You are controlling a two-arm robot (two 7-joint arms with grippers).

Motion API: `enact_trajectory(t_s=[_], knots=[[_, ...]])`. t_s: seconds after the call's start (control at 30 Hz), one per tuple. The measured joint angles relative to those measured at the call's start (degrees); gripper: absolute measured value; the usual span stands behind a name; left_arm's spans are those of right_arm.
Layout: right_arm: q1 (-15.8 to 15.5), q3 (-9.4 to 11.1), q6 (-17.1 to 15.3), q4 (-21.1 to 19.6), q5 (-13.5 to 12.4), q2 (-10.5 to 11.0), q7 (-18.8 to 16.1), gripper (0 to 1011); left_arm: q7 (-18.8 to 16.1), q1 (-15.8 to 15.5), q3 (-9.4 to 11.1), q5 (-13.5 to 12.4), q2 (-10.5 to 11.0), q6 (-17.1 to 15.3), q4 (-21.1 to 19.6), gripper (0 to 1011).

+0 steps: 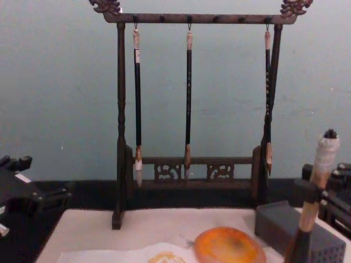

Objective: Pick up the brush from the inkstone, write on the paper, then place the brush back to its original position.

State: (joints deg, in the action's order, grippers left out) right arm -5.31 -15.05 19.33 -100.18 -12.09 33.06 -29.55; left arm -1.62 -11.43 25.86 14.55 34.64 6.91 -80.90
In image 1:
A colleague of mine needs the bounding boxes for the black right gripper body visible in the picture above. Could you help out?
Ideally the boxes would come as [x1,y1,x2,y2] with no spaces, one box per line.
[318,178,351,230]

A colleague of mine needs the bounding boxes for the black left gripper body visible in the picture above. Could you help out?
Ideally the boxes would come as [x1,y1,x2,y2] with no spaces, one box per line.
[0,167,46,249]

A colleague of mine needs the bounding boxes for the large brush with bamboo handle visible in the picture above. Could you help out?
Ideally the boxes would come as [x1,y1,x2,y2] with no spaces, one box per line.
[284,128,341,263]

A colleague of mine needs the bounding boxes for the black table cloth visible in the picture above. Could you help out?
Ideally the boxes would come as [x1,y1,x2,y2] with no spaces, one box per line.
[0,178,351,263]

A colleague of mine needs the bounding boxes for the black rectangular block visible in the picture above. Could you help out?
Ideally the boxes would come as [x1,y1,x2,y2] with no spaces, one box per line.
[254,201,347,263]

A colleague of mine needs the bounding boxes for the white paper sheet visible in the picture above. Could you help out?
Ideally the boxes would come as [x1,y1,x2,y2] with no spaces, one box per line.
[55,242,286,263]

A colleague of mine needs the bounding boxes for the round orange ink dish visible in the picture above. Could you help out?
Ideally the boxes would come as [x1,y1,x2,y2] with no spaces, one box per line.
[193,226,267,263]

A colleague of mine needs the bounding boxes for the hanging brush with dark tip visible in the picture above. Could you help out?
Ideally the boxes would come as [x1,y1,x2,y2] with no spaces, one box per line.
[263,24,274,176]

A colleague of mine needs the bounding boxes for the white felt mat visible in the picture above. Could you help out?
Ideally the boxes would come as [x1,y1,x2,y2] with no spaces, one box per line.
[35,208,351,263]

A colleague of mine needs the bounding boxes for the dark wooden brush rack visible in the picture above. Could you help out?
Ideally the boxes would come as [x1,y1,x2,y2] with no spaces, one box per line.
[89,0,314,231]

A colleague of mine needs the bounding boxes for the hanging brush with white tip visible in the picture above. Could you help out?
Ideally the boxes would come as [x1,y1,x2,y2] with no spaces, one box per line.
[132,22,145,187]

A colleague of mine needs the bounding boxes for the hanging brush with grey tip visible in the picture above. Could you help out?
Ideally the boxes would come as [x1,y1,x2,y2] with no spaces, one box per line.
[184,22,193,184]

